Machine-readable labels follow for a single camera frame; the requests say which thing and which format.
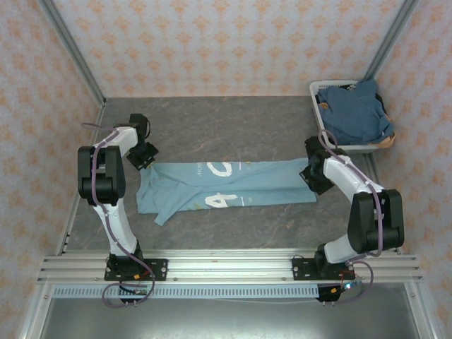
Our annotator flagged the light blue printed t-shirt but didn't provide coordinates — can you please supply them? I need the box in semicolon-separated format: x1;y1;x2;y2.
136;157;318;227

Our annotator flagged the dark blue t-shirt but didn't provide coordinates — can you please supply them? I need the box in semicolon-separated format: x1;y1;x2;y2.
316;79;395;145

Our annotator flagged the orange brown t-shirt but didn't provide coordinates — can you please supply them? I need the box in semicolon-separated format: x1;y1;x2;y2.
374;129;397;149

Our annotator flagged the white plastic laundry basket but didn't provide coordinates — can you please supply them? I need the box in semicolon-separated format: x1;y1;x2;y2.
309;80;377;155

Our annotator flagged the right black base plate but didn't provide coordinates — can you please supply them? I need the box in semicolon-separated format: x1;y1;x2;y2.
292;256;356;282

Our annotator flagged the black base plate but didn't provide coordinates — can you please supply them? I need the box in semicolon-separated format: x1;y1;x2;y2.
104;258;169;282
292;256;356;282

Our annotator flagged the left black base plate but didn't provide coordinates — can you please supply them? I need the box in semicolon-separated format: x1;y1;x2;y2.
104;258;169;282

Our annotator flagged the aluminium cross rail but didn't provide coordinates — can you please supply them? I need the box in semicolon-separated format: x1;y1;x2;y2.
37;249;424;284

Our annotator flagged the aluminium corner post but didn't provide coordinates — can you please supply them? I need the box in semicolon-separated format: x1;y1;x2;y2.
363;0;421;82
37;0;107;109

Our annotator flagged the grey slotted cable duct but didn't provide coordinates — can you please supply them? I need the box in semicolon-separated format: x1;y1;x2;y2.
52;285;321;299

